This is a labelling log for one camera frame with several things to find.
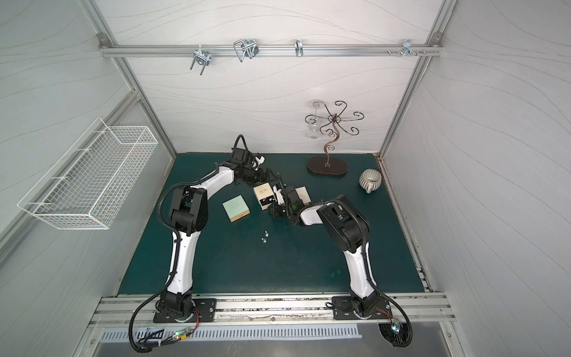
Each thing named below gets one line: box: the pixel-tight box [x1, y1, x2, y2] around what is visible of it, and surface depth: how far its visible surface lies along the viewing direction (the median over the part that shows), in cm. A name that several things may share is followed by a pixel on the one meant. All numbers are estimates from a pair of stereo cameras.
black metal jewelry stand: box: [304, 101, 365, 176], surface depth 100 cm
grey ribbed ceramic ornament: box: [358, 168, 383, 195], surface depth 104 cm
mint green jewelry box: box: [222, 194, 251, 223], surface depth 98 cm
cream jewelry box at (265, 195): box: [252, 182, 278, 211], surface depth 103 cm
